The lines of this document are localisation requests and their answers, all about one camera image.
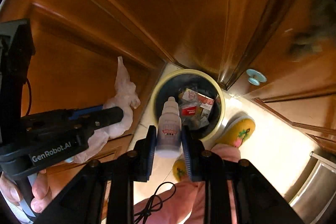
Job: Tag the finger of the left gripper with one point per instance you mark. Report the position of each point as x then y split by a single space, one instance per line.
81 112
86 125

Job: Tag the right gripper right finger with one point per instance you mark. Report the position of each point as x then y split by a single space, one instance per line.
256 200

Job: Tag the small white bottle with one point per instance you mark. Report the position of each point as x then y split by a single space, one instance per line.
169 130

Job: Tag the left yellow slipper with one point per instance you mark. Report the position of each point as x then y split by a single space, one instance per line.
179 170

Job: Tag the wooden cabinet door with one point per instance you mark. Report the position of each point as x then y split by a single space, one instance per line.
77 44

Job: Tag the round cream trash bin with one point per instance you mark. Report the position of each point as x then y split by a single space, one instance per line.
169 86

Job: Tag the clear plastic clamshell container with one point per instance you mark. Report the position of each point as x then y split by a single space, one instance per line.
198 107

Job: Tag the right yellow slipper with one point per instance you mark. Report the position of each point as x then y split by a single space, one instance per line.
237 131

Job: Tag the yellow slipper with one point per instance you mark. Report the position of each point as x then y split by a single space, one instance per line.
237 131
179 170

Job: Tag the light blue cabinet knob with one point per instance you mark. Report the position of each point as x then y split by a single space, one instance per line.
255 77

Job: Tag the clear plastic bag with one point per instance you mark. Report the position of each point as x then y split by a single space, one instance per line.
127 99

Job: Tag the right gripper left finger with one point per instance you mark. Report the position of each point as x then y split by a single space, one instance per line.
82 199

